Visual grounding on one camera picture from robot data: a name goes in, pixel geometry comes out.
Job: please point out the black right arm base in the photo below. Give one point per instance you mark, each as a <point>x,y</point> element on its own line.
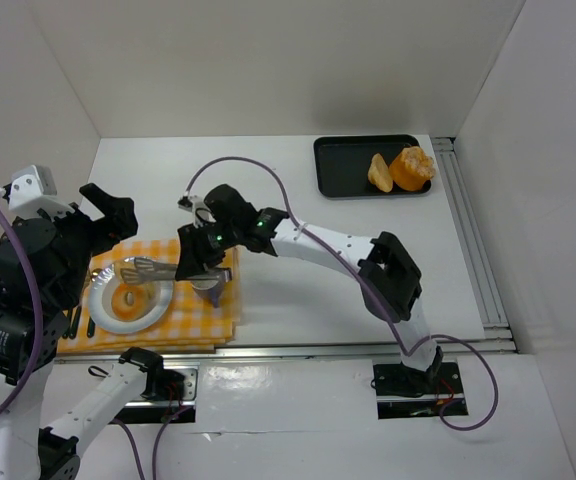
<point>398,397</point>

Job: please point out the aluminium side rail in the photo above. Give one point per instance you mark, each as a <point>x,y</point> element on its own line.
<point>499,337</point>

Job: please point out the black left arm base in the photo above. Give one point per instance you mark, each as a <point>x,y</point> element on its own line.
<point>176,399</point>

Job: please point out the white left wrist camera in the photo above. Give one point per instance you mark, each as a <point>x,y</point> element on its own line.
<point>31,189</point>

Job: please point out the black food tray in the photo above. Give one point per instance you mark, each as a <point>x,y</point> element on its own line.
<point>342,164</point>

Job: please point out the purple ceramic mug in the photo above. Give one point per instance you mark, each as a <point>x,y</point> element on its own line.
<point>209,291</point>

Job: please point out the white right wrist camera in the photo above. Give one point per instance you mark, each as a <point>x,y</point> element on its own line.
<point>195,205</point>

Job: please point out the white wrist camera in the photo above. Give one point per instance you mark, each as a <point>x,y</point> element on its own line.
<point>31,189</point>
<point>195,205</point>

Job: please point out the dark cutlery handle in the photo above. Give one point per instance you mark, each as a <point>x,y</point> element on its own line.
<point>91,326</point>
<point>74,326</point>

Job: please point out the yellow checkered cloth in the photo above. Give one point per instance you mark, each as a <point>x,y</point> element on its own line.
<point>190,324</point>

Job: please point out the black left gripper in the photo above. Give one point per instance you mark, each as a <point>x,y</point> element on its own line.
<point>100,223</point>

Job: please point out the stainless steel serving tongs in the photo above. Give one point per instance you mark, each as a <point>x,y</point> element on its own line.
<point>142,270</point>

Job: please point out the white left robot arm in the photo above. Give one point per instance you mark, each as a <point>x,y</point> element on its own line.
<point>44,259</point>

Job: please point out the ring donut bread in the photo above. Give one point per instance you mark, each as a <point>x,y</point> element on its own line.
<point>130,302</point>

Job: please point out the white ceramic plate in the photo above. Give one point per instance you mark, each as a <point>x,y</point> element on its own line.
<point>99,308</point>

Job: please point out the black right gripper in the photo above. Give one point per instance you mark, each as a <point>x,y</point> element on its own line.
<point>198,248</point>

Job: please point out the aluminium front rail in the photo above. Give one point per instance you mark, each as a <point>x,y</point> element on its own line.
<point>286,352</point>

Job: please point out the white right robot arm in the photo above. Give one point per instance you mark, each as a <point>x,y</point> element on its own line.
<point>388,278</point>

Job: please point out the oval bread roll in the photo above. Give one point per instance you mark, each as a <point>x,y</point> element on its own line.
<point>109,272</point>

